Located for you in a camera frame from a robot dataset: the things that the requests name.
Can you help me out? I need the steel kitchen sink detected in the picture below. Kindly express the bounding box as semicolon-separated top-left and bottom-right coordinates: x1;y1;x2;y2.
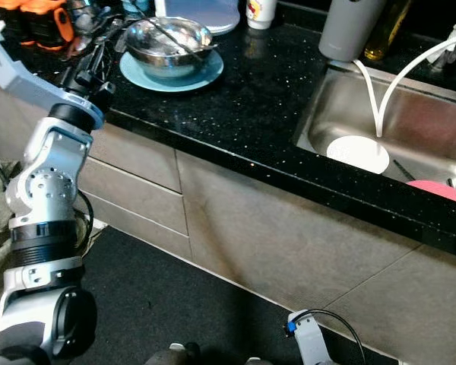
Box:
295;61;456;202

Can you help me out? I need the large orange black box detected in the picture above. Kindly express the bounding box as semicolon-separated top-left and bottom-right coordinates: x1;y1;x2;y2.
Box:
23;0;75;51

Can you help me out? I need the steel mixing bowl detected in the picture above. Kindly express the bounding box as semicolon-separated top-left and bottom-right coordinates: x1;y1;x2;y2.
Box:
125;17;214;78

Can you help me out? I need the grey drawer front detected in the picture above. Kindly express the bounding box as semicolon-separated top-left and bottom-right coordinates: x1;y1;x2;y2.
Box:
87;122;181;192
80;158;189;236
90;194;192;261

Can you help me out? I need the thin black rod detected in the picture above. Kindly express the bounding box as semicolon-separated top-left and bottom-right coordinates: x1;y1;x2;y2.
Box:
135;6;217;56

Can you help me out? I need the small orange black box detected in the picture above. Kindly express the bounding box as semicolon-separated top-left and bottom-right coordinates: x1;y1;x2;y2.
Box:
0;0;35;11

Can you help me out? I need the teal plate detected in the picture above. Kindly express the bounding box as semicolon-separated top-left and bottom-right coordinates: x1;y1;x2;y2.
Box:
119;49;225;94

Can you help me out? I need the clear plastic container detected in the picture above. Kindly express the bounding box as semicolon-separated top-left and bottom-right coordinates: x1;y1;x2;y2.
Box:
156;0;240;37

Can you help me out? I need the white printed mug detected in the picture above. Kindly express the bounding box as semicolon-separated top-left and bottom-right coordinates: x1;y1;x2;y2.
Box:
246;0;278;30

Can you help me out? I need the black floor mat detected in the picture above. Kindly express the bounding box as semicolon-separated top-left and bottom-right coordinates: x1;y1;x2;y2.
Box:
0;224;400;365

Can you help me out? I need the grey cabinet door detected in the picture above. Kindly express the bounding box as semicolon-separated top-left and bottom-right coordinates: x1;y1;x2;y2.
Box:
177;148;423;309

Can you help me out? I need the grey tumbler bottle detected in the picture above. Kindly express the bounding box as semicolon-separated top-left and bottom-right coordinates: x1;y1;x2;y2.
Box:
318;0;388;63

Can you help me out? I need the white round plate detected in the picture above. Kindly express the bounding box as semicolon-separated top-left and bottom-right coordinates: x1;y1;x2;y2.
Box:
325;135;390;174

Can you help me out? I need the olive oil bottle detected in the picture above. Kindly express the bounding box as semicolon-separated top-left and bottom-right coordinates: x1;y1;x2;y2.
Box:
363;0;413;62

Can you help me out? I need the pink plate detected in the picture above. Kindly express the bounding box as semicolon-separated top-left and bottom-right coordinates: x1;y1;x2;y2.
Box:
407;179;456;206

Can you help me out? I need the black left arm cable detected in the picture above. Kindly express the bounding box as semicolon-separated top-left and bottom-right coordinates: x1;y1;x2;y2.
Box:
0;143;96;248

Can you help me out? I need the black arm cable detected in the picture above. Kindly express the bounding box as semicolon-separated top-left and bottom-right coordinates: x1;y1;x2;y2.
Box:
304;308;369;365
0;143;96;248

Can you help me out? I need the white flexible hose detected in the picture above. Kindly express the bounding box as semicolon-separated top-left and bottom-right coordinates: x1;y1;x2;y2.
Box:
353;30;456;138

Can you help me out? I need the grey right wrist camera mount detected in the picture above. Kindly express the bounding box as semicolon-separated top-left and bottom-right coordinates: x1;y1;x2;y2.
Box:
287;310;331;365

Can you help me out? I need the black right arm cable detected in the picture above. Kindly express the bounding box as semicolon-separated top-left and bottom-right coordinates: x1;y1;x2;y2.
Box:
304;308;369;365

